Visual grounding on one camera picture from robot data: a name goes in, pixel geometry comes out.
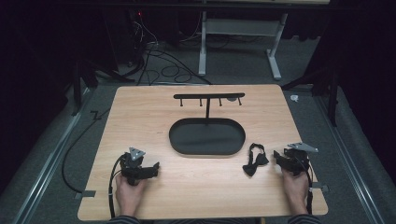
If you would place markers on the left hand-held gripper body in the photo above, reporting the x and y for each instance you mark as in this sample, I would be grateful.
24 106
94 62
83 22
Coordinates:
133 169

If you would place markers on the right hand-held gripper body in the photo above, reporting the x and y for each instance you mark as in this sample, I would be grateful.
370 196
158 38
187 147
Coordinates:
297 160

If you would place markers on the black bow tie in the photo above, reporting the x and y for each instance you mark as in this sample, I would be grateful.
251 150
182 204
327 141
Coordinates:
253 163

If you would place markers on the black hook rack with tray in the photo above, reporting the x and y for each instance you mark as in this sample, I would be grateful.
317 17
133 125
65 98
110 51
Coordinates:
207 137

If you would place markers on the person's left hand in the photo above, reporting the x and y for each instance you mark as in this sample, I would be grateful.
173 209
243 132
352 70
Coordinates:
129 196

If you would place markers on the person's right hand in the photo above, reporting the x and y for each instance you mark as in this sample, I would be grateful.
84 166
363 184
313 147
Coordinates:
295 193

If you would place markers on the grey tape strip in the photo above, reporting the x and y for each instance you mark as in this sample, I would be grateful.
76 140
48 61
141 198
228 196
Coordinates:
85 194
320 186

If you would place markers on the small white crumpled scrap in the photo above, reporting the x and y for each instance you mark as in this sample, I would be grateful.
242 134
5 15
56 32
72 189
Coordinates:
294 98

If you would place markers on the black metal stand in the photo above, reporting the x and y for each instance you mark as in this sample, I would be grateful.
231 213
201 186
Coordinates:
330 90
82 74

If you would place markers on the metal floor rail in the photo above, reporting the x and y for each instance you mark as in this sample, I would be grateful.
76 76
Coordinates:
43 168
348 161

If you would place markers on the white metal desk frame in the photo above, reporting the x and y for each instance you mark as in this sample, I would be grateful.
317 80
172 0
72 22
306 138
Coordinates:
239 28

